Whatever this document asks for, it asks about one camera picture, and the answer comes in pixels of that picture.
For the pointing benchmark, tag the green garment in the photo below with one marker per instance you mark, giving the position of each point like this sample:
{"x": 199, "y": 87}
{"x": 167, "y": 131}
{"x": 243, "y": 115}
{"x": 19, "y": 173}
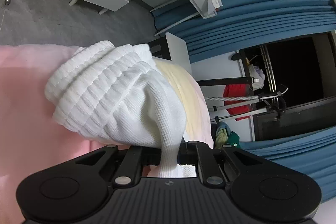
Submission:
{"x": 224, "y": 135}

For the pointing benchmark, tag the blue curtain left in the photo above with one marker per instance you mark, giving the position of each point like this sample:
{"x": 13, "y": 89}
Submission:
{"x": 241, "y": 24}

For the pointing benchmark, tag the blue curtain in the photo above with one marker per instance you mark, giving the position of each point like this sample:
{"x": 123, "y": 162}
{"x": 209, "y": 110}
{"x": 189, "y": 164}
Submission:
{"x": 312, "y": 154}
{"x": 241, "y": 24}

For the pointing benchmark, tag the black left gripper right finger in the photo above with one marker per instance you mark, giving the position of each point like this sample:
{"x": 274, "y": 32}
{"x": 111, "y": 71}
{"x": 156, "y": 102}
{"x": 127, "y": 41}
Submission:
{"x": 216, "y": 167}

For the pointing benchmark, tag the blue curtain right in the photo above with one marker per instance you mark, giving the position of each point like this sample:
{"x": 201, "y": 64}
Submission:
{"x": 312, "y": 154}

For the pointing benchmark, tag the dark window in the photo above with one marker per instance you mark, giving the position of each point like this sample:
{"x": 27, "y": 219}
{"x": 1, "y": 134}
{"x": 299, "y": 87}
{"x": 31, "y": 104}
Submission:
{"x": 303, "y": 69}

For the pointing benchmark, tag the white sweatpants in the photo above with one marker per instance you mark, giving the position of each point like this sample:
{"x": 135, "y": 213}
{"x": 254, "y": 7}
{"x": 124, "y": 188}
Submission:
{"x": 118, "y": 95}

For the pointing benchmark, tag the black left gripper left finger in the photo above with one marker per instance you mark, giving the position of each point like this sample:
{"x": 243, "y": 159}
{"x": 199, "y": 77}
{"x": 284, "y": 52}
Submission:
{"x": 120, "y": 167}

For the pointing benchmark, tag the metal drying rack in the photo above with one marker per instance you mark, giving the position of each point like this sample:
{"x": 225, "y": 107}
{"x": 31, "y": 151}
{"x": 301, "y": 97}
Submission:
{"x": 231, "y": 102}

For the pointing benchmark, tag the pastel pink blue bedsheet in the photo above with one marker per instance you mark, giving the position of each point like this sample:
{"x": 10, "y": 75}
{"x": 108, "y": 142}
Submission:
{"x": 31, "y": 140}

